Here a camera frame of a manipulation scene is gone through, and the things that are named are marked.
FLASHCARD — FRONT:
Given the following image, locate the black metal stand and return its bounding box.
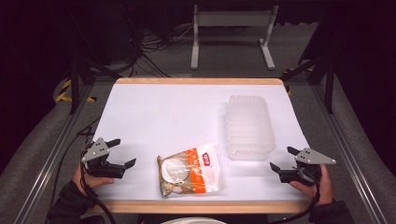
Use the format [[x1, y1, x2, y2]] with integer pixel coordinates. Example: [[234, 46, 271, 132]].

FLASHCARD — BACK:
[[68, 54, 123, 115], [281, 52, 336, 115]]

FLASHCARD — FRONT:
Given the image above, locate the person's left hand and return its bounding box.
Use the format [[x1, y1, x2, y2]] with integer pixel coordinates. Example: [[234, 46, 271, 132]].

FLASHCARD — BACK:
[[73, 163, 115, 197]]

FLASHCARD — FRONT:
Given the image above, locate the aluminium frame rail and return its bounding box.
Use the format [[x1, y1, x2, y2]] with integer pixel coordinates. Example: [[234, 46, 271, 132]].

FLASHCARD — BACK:
[[12, 83, 96, 224], [311, 83, 389, 224]]

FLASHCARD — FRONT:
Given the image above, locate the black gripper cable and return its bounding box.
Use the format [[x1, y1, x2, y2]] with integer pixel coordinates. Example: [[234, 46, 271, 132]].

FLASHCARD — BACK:
[[79, 161, 117, 224], [269, 174, 322, 224]]

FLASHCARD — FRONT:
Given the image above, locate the clear orange snack bag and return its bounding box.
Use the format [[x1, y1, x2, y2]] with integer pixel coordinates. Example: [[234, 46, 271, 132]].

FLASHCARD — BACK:
[[156, 143, 224, 199]]

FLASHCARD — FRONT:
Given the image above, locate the white metal stand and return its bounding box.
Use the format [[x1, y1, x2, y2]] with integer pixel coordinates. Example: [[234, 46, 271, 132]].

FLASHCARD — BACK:
[[190, 4, 279, 71]]

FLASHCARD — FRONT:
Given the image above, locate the thin black cable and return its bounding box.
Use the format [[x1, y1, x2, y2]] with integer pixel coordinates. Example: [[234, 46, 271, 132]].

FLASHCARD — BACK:
[[45, 116, 102, 224]]

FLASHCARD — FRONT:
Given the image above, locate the yellow black hazard tape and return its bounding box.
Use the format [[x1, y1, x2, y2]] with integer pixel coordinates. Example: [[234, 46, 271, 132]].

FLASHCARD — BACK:
[[54, 78, 97, 104], [281, 67, 315, 97]]

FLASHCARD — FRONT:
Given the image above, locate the person's right hand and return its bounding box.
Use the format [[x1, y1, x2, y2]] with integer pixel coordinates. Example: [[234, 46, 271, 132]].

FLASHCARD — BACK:
[[289, 163, 334, 206]]

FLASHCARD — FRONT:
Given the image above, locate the translucent plastic container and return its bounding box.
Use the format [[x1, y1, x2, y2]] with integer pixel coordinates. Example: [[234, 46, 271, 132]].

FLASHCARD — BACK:
[[224, 94, 276, 161]]

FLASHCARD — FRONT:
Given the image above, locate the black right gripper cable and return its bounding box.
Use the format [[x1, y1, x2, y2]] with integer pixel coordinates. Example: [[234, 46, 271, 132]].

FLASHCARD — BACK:
[[269, 174, 322, 224]]

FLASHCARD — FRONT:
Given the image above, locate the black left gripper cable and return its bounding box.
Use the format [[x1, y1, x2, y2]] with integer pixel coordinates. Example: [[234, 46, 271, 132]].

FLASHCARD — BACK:
[[79, 161, 117, 224]]

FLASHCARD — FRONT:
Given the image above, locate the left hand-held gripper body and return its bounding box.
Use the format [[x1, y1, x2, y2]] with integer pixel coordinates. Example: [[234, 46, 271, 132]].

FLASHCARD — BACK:
[[81, 137, 125, 180]]

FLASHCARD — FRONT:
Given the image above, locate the white round object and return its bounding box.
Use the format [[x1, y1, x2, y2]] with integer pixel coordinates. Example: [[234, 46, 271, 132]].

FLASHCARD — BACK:
[[161, 217, 228, 224]]

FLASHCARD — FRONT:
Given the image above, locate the bundle of floor cables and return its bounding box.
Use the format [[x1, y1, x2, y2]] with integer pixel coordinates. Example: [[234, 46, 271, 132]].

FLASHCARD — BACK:
[[120, 6, 195, 78]]

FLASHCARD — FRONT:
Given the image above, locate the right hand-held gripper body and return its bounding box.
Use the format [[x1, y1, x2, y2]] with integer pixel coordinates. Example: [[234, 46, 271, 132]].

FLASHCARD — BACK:
[[279, 147, 337, 187]]

